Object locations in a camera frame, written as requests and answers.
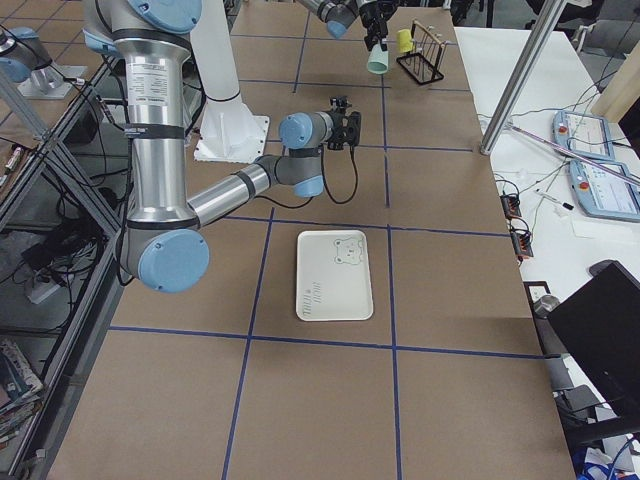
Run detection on yellow cup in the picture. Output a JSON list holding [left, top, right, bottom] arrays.
[[396, 29, 413, 55]]

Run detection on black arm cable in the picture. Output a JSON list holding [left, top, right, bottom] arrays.
[[249, 144, 360, 207]]

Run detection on grey metal knob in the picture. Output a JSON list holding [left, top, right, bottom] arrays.
[[533, 294, 561, 319]]

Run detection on pink metal rod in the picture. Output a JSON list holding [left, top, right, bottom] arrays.
[[507, 123, 640, 187]]

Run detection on orange connector block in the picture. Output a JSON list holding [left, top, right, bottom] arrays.
[[500, 193, 521, 220], [510, 229, 534, 260]]

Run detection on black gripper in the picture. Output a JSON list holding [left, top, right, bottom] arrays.
[[326, 111, 361, 150], [356, 0, 395, 51]]

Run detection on pale green cup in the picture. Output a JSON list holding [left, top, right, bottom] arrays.
[[367, 43, 389, 75]]

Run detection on black marker pen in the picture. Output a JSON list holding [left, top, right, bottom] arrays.
[[535, 189, 575, 211]]

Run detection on white bear print tray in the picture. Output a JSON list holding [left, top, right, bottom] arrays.
[[295, 230, 374, 322]]

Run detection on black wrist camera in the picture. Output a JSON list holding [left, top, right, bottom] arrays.
[[330, 96, 352, 115]]

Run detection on lower orange connector block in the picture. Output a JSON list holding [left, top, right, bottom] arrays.
[[510, 229, 534, 260]]

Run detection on teach pendant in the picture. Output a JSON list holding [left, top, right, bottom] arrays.
[[569, 159, 639, 223], [553, 110, 616, 161]]

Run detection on aluminium frame post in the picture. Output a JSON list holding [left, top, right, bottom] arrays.
[[480, 0, 568, 155]]

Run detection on stack of magazines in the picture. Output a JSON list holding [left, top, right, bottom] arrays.
[[1, 337, 44, 450]]

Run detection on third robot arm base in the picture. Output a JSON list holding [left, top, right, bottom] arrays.
[[1, 27, 87, 100]]

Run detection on black wire cup rack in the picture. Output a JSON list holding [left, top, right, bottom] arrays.
[[396, 19, 448, 86]]

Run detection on lower teach pendant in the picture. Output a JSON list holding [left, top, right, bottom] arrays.
[[569, 159, 639, 223]]

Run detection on upper orange connector block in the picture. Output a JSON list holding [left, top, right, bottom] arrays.
[[500, 193, 521, 220]]

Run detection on upper teach pendant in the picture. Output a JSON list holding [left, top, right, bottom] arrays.
[[553, 110, 616, 161]]

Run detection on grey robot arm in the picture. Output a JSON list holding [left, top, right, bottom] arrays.
[[83, 1, 361, 293], [300, 0, 399, 52]]

